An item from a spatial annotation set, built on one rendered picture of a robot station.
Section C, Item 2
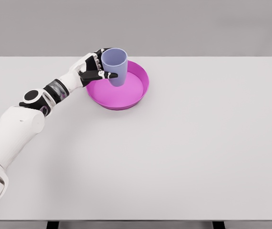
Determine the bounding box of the lavender plastic cup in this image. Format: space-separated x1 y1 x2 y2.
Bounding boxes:
101 48 129 87

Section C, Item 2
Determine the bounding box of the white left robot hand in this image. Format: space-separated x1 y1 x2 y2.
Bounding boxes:
68 47 119 86

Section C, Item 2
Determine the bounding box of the magenta round plate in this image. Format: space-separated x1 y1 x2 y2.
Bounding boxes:
86 60 150 111

